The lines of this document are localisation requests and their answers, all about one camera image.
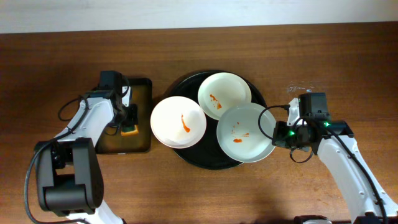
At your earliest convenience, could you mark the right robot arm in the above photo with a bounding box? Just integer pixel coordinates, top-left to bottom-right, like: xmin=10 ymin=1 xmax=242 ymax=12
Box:
xmin=272 ymin=118 xmax=397 ymax=223

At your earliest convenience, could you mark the cream plate with ketchup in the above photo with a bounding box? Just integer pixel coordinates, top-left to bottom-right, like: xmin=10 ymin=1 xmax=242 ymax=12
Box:
xmin=198 ymin=72 xmax=252 ymax=120

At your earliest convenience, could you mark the white plate with ketchup streak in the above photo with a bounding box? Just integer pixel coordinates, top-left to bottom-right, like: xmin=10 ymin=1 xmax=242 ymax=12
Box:
xmin=150 ymin=96 xmax=207 ymax=149

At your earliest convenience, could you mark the green and orange sponge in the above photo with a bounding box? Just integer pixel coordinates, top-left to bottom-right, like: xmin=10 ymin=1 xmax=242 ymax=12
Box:
xmin=121 ymin=124 xmax=139 ymax=136

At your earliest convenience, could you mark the black rectangular water tray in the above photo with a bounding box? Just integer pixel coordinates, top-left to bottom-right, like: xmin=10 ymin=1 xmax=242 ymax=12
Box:
xmin=95 ymin=78 xmax=152 ymax=154

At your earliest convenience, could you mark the grey-white plate with ketchup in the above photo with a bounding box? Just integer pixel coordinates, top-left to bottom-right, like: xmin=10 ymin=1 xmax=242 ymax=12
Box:
xmin=216 ymin=103 xmax=276 ymax=163

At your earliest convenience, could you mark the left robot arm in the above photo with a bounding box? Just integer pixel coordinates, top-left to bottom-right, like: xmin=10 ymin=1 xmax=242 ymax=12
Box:
xmin=29 ymin=90 xmax=126 ymax=223

